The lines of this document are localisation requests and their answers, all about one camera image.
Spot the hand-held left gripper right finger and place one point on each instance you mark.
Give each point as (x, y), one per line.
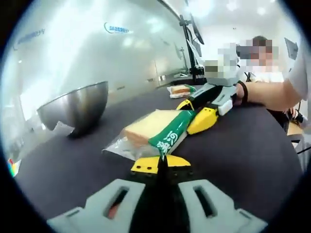
(218, 208)

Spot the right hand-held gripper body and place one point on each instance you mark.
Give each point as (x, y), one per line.
(228, 86)

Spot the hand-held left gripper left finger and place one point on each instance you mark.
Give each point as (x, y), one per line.
(102, 206)

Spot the stainless steel bowl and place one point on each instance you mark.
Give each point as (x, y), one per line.
(80, 106)

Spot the packaged sliced bread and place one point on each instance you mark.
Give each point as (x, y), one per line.
(181, 90)

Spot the person's right hand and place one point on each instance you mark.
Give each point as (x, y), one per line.
(238, 95)

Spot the black wristband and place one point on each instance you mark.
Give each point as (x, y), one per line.
(245, 91)

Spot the black monitor stand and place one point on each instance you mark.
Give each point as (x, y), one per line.
(188, 48)

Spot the colourful printed packet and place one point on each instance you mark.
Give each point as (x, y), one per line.
(14, 167)

